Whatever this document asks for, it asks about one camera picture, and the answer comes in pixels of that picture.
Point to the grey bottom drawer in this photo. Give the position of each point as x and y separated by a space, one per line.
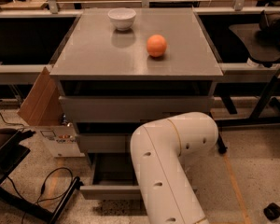
112 178

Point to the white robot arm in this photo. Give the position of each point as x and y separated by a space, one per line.
156 149

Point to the grey drawer cabinet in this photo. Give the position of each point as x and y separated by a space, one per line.
101 61

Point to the grey top drawer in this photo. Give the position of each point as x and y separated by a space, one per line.
121 109

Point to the orange ball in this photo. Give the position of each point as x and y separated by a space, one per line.
156 46

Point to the white ceramic bowl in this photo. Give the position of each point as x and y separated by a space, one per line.
122 18

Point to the brown cardboard box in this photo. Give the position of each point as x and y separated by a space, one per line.
42 110

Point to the black table leg stand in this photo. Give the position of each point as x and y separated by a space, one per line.
266 92

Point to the black office chair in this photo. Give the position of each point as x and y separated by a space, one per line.
262 39

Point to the black caster wheel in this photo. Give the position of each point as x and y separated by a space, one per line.
272 211

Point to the black cart frame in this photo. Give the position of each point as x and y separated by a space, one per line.
11 155

